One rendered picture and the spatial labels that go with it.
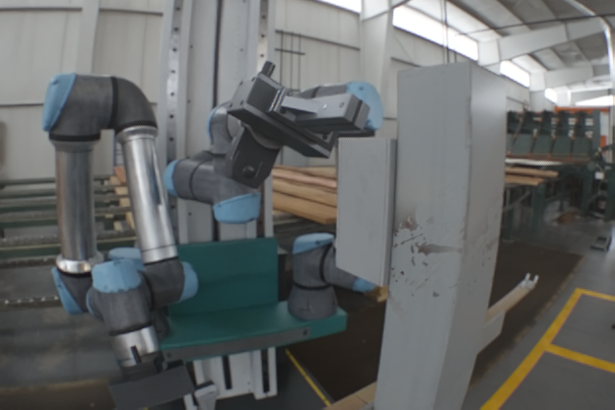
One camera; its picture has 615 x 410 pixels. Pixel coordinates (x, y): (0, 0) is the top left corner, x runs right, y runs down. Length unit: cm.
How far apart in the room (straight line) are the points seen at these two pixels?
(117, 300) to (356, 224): 38
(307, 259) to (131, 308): 55
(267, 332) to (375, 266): 71
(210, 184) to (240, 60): 60
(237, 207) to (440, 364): 38
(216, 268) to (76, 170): 50
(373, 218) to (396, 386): 14
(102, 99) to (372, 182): 57
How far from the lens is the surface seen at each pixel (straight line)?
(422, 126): 23
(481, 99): 23
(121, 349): 55
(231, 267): 102
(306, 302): 100
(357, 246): 28
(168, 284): 67
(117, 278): 54
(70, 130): 70
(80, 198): 75
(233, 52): 108
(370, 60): 1061
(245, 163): 44
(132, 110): 73
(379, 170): 25
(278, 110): 36
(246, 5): 114
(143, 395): 58
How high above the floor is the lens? 125
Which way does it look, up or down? 6 degrees down
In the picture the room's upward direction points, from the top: 1 degrees clockwise
